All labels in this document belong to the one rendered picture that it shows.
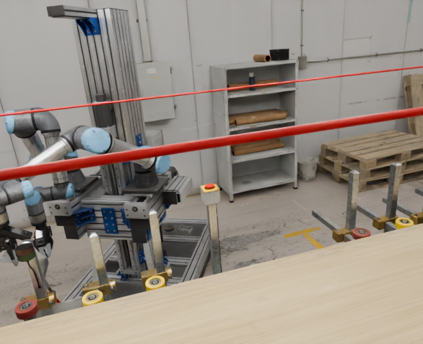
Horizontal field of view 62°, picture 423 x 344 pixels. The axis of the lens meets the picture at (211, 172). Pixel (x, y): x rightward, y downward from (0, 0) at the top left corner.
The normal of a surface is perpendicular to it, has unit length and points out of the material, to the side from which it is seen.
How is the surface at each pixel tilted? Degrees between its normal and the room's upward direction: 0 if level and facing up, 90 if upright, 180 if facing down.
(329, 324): 0
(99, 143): 86
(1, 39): 90
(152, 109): 90
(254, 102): 90
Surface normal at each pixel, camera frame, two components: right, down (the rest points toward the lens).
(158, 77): 0.31, 0.31
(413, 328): -0.07, -0.93
